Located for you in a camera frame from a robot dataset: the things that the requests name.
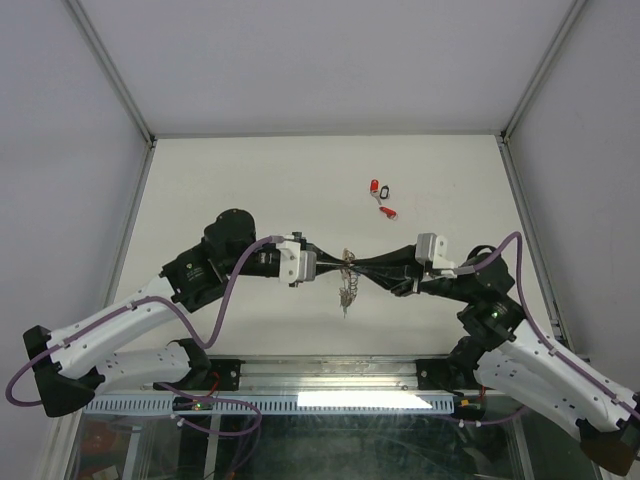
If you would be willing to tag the red tag key upper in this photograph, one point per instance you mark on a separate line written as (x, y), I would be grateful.
(374, 190)

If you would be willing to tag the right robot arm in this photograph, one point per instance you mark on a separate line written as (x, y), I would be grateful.
(505, 349)

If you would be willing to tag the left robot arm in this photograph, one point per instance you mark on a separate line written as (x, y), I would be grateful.
(160, 333)

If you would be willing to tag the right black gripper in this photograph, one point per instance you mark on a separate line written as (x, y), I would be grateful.
(401, 272)

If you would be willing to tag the white slotted cable duct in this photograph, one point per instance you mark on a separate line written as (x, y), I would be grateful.
(311, 403)

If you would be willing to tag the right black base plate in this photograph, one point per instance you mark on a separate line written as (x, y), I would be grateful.
(440, 374)

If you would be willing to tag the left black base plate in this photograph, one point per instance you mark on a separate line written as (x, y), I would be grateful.
(217, 374)

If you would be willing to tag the aluminium mounting rail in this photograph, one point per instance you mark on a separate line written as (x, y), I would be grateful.
(325, 372)

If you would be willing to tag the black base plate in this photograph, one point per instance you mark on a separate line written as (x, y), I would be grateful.
(440, 374)
(217, 374)

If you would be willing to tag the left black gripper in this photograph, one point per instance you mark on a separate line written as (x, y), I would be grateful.
(321, 256)

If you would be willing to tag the red tag with ring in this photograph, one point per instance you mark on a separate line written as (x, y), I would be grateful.
(388, 212)

